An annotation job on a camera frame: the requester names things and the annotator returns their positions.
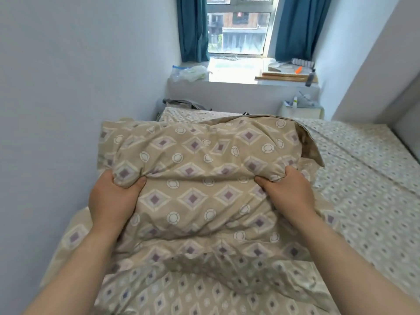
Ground person's left hand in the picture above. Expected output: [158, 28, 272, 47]
[87, 168, 147, 237]

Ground person's right hand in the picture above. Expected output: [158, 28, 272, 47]
[254, 165, 317, 224]

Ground bed with patterned sheet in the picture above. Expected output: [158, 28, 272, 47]
[157, 106, 420, 302]

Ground beige diamond patterned pillow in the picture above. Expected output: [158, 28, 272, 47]
[96, 115, 326, 271]
[39, 206, 332, 315]

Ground person's left forearm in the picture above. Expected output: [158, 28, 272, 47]
[23, 226, 122, 315]

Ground person's right forearm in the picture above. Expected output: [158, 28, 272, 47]
[283, 208, 420, 315]

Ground white bedside cabinet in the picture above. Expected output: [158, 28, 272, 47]
[278, 101, 326, 120]

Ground grey cloth item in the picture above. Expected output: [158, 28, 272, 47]
[297, 92, 319, 108]

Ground wooden planks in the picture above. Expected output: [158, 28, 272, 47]
[254, 72, 319, 85]

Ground clear plastic bag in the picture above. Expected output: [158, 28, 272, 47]
[170, 64, 210, 84]

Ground window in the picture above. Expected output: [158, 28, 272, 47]
[206, 0, 280, 59]

